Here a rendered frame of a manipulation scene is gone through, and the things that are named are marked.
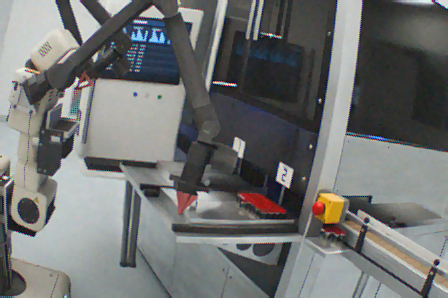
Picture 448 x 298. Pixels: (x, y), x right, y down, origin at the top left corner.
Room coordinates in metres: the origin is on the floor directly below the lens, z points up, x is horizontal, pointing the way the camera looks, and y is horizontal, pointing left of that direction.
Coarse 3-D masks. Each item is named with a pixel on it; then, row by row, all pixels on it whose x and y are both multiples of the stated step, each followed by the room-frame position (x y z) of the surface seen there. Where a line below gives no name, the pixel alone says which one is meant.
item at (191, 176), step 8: (184, 168) 1.34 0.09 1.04; (192, 168) 1.33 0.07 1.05; (200, 168) 1.34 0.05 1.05; (176, 176) 1.36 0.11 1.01; (184, 176) 1.33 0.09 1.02; (192, 176) 1.33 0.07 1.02; (200, 176) 1.34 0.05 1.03; (176, 184) 1.31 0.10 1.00; (184, 184) 1.31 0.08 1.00; (192, 184) 1.33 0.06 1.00; (200, 184) 1.36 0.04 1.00; (208, 192) 1.34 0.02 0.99
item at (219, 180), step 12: (156, 168) 1.87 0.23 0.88; (168, 168) 1.90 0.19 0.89; (180, 168) 1.92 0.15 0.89; (168, 180) 1.73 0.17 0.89; (204, 180) 1.85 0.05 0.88; (216, 180) 1.88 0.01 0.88; (228, 180) 1.91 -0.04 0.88; (240, 180) 1.95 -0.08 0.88; (252, 192) 1.77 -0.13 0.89; (264, 192) 1.79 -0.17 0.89
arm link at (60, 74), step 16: (144, 0) 1.36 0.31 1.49; (160, 0) 1.36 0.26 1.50; (176, 0) 1.37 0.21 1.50; (128, 16) 1.36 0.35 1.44; (96, 32) 1.35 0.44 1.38; (112, 32) 1.36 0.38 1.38; (80, 48) 1.34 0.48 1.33; (96, 48) 1.35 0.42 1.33; (64, 64) 1.31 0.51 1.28; (80, 64) 1.33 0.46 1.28; (64, 80) 1.30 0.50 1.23
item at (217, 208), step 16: (160, 192) 1.52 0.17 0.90; (224, 192) 1.63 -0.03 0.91; (240, 192) 1.66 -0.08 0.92; (176, 208) 1.39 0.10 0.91; (208, 208) 1.52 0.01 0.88; (224, 208) 1.56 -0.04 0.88; (208, 224) 1.32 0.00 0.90; (224, 224) 1.35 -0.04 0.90; (240, 224) 1.37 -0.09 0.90; (256, 224) 1.39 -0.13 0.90; (272, 224) 1.42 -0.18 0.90; (288, 224) 1.44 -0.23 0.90
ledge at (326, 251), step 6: (306, 240) 1.38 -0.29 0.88; (312, 240) 1.38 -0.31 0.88; (312, 246) 1.34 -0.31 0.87; (318, 246) 1.33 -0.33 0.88; (324, 246) 1.33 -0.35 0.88; (330, 246) 1.34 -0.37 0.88; (336, 246) 1.34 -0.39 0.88; (342, 246) 1.35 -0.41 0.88; (318, 252) 1.31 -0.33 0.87; (324, 252) 1.28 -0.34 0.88; (330, 252) 1.29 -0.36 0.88; (336, 252) 1.29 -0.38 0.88; (342, 252) 1.30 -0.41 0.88; (348, 252) 1.32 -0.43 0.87; (324, 258) 1.28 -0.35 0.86
